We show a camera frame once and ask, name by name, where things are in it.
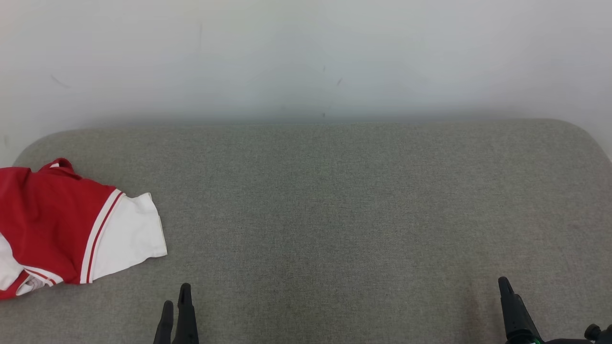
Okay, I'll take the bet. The grey fabric sofa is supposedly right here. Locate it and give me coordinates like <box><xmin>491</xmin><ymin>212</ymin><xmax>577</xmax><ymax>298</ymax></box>
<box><xmin>0</xmin><ymin>118</ymin><xmax>612</xmax><ymax>344</ymax></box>

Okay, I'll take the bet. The red white basketball jersey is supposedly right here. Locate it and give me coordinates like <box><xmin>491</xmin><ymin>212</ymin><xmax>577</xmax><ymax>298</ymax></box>
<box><xmin>0</xmin><ymin>158</ymin><xmax>168</xmax><ymax>301</ymax></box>

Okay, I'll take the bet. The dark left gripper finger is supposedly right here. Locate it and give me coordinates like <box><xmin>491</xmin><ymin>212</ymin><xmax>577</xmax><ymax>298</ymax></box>
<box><xmin>172</xmin><ymin>283</ymin><xmax>199</xmax><ymax>344</ymax></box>
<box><xmin>153</xmin><ymin>300</ymin><xmax>174</xmax><ymax>344</ymax></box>

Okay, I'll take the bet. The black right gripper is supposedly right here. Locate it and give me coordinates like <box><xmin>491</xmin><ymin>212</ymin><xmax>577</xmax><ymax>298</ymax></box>
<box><xmin>498</xmin><ymin>276</ymin><xmax>596</xmax><ymax>344</ymax></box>

